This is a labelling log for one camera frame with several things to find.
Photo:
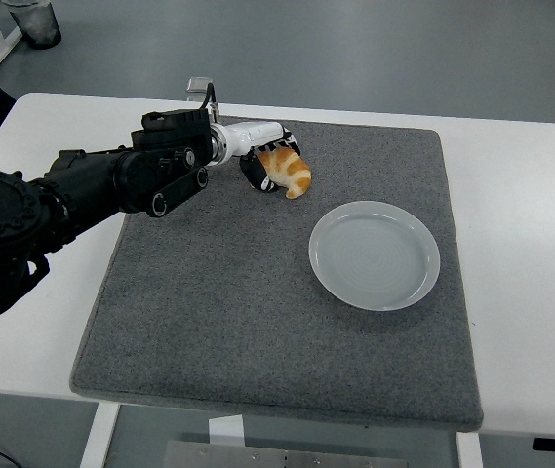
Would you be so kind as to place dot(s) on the grey felt mat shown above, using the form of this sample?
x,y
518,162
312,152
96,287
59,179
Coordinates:
x,y
218,302

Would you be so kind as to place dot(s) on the clear plastic box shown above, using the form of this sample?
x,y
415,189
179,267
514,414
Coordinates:
x,y
196,85

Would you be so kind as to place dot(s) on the white table support bracket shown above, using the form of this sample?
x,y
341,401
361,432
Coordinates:
x,y
225,431

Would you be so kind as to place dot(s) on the light grey round plate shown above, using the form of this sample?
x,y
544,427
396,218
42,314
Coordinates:
x,y
374,258

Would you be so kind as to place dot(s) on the croissant bread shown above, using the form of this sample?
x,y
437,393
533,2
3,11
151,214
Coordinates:
x,y
289,170

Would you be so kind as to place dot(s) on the grey metal plate with screws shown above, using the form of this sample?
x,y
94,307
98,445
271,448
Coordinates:
x,y
282,456

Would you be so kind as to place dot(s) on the black mesh waste bin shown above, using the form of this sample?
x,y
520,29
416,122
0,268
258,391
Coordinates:
x,y
38,24

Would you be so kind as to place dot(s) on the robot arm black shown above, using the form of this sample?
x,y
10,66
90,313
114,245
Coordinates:
x,y
87,180

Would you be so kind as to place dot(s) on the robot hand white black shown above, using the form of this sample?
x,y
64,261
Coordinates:
x,y
248,136

